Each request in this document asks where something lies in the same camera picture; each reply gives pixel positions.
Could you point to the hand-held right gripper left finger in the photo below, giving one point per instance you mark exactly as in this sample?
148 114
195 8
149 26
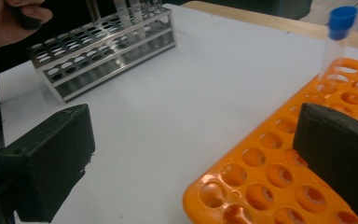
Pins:
43 161

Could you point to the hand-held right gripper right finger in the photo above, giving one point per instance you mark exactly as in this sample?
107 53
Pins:
338 155

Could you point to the metal test tube rack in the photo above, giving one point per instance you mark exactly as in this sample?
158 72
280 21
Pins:
84 67

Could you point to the blue cap test tube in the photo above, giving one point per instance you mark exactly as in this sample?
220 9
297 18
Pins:
341 20

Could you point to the orange test tube rack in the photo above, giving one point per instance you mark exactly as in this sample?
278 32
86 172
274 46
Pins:
199 214

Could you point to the white table board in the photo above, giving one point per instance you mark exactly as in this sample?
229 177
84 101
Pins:
167 109

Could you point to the wooden table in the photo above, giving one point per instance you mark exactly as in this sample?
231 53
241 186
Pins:
261 21

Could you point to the dark grey cabinet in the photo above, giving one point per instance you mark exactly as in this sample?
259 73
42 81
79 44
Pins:
261 7

